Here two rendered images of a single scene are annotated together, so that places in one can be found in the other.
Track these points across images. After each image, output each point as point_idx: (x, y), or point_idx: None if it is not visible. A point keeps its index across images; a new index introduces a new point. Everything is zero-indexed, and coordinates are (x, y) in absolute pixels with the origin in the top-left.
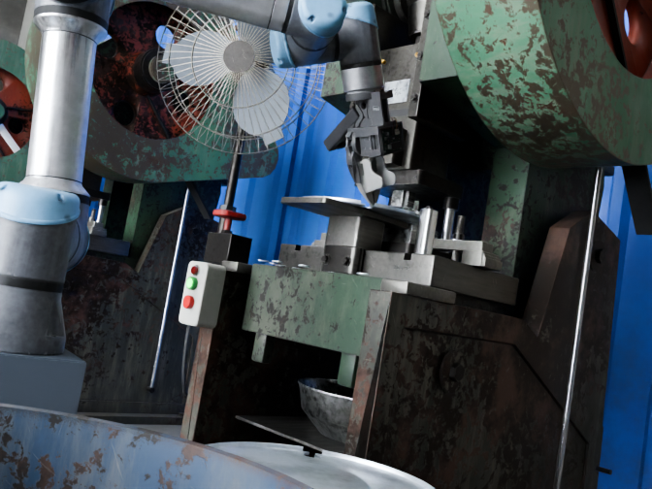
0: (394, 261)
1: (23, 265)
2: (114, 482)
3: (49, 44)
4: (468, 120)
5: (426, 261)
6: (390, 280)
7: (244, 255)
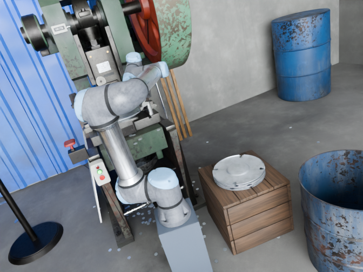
0: (146, 120)
1: (181, 191)
2: (301, 175)
3: (115, 132)
4: None
5: (157, 115)
6: (169, 127)
7: (87, 151)
